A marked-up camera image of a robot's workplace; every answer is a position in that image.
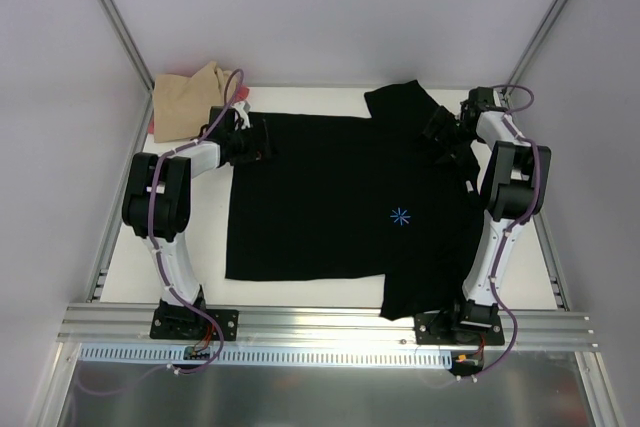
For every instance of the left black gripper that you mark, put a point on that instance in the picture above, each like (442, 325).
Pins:
(257, 142)

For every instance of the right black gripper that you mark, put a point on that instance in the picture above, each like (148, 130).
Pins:
(441, 124)

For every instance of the black t shirt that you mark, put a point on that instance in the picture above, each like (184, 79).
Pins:
(346, 197)

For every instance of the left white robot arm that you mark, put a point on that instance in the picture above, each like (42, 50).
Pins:
(157, 206)

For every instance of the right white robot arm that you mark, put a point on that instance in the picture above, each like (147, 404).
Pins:
(508, 174)

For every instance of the red folded t shirt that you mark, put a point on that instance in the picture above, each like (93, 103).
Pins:
(241, 95)

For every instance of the beige folded t shirt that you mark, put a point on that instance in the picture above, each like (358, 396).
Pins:
(182, 104)

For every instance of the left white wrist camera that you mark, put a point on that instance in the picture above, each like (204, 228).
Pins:
(242, 115)

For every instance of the left side aluminium rail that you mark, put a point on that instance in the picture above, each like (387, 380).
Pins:
(110, 234)

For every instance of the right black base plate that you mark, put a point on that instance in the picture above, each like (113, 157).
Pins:
(438, 328)

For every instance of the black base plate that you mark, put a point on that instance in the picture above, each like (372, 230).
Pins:
(438, 328)
(225, 324)

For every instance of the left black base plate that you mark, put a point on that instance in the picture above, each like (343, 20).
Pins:
(225, 324)

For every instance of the front aluminium rail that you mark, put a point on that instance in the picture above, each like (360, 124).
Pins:
(544, 330)

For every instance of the left aluminium frame post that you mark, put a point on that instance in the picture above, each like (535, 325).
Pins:
(127, 42)

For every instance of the aluminium frame post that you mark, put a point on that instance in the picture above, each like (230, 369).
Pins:
(127, 42)
(538, 39)

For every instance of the white slotted cable duct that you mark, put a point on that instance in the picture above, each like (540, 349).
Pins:
(267, 356)

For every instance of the right aluminium frame post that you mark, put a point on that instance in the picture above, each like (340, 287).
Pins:
(538, 39)

